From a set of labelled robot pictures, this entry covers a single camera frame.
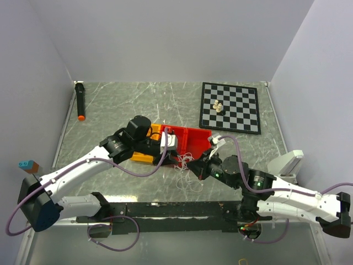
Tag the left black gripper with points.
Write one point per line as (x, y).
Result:
(170, 155)

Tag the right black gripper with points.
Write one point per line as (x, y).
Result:
(199, 166)

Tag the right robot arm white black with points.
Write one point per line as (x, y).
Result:
(267, 196)

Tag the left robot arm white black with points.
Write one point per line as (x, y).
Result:
(44, 200)

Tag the yellow plastic bin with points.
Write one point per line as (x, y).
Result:
(153, 133)

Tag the red bin right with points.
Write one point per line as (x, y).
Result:
(196, 142)

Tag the red bin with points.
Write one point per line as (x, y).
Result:
(172, 157)
(196, 142)

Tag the red bin middle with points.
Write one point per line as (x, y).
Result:
(172, 157)

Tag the white chess piece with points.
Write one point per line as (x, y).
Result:
(216, 104)
(219, 108)

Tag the black white chessboard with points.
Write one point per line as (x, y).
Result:
(240, 103)

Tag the white stand device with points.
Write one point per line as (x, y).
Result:
(287, 166)

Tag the black marker orange cap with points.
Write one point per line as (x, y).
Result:
(80, 99)

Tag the yellow rubber band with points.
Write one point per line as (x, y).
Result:
(243, 261)

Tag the blue orange toy block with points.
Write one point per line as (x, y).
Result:
(30, 167)

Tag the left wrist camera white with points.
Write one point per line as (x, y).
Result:
(168, 142)

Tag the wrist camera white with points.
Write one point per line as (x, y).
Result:
(215, 140)
(168, 142)

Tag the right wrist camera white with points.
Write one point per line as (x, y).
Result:
(215, 140)

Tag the aluminium rail frame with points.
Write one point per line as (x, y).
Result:
(173, 233)

